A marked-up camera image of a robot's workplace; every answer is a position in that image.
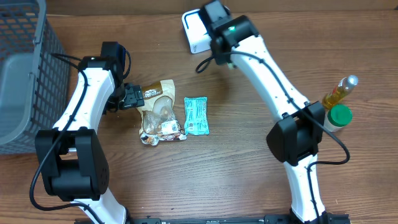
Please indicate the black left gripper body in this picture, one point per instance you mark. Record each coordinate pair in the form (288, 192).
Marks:
(127, 97)

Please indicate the brown snack packet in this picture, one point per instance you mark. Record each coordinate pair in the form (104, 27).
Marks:
(159, 122)

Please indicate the light blue wipes pack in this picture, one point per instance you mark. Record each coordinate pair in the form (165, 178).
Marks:
(196, 121)

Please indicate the green lid jar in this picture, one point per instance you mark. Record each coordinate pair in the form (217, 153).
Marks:
(337, 118)

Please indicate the yellow bottle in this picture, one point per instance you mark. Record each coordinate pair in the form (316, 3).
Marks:
(343, 89)

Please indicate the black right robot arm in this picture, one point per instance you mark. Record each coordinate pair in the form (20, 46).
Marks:
(297, 132)

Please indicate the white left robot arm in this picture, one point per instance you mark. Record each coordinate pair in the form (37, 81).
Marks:
(73, 170)

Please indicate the white barcode scanner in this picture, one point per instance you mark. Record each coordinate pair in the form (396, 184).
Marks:
(197, 36)

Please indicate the dark grey plastic basket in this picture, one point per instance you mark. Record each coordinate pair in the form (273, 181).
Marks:
(34, 85)

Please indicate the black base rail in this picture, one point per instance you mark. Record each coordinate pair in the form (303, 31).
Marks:
(327, 218)

